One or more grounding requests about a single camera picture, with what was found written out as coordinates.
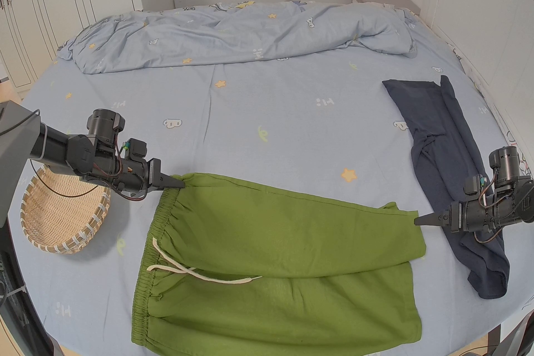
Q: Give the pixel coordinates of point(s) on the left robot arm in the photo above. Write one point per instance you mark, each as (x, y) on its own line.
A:
(54, 150)

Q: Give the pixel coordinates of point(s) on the pale blue quilt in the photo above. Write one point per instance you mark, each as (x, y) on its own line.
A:
(233, 35)

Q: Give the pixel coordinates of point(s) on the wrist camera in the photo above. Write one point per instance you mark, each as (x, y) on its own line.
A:
(135, 150)
(474, 185)

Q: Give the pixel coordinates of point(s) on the bed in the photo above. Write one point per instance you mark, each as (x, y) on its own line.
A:
(292, 116)

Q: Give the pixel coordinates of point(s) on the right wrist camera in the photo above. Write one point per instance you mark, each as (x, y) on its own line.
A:
(474, 185)

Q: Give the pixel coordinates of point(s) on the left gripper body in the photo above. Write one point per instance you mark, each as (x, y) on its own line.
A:
(137, 177)

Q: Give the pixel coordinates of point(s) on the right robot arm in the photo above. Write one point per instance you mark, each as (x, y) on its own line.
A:
(507, 162)

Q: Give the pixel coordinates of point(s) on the green shorts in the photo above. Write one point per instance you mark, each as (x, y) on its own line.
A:
(283, 229)

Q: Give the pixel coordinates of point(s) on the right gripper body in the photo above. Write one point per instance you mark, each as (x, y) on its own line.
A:
(471, 216)

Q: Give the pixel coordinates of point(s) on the dark blue garment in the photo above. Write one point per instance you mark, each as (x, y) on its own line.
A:
(434, 125)

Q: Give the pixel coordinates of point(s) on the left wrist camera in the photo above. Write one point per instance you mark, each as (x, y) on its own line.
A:
(135, 150)

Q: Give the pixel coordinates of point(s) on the round woven basket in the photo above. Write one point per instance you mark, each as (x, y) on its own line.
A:
(58, 216)

